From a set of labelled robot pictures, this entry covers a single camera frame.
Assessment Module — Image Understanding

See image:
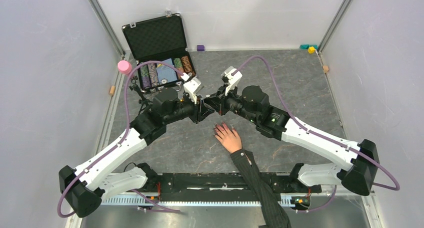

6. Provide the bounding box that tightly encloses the pink microphone on tripod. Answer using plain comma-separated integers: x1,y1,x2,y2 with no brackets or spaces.
117,60,148,104

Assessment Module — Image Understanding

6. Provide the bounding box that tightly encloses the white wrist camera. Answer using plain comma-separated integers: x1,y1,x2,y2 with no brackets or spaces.
181,73,202,105
221,66,243,96

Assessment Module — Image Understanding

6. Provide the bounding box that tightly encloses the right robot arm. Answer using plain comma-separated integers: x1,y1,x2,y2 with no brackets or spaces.
203,85,380,196

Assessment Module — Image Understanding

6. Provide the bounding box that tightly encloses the yellow cube in corner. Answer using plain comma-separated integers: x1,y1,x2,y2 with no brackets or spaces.
307,46,316,54

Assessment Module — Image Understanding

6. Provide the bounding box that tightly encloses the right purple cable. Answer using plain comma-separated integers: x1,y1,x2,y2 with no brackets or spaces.
231,55,401,214

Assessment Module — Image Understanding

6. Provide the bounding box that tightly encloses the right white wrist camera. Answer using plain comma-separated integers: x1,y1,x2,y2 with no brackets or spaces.
221,66,243,96

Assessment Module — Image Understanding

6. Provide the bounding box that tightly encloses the teal block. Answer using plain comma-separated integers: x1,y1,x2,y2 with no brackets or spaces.
299,44,318,50

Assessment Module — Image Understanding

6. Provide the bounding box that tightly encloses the tan block left wall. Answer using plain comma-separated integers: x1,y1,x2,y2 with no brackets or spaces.
109,85,116,96

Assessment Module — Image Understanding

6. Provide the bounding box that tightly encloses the black pinstripe sleeve forearm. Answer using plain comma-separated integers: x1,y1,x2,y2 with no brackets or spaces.
230,149,291,227

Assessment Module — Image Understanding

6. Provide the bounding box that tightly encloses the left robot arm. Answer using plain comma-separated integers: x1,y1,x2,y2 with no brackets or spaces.
57,89,218,217

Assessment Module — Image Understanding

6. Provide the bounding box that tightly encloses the black poker chip case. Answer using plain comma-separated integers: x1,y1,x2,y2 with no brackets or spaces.
121,13,197,93

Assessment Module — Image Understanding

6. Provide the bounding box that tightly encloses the mannequin hand with red nails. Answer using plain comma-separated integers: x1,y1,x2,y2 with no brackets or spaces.
214,123,242,154

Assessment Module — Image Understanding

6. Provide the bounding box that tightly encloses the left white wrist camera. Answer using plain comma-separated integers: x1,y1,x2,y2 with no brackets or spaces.
181,73,202,105

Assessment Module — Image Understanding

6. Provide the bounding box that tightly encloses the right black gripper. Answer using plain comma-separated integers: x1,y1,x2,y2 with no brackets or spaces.
204,83,259,125

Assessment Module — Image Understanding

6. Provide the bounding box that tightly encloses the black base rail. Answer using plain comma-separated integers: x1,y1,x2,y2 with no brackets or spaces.
136,163,322,209

